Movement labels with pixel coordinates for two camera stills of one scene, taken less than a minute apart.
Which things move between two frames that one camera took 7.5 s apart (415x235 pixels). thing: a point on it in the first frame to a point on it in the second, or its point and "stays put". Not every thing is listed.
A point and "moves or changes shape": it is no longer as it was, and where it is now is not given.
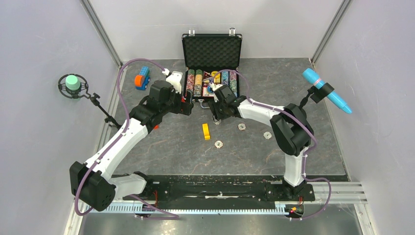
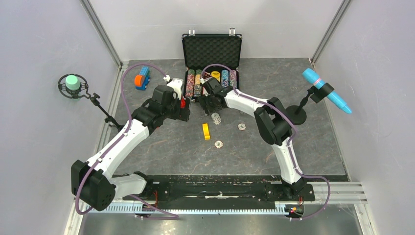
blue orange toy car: (142, 80) stays put
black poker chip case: (209, 59) stays put
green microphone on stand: (75, 85) stays put
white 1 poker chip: (218, 122) moves or changes shape
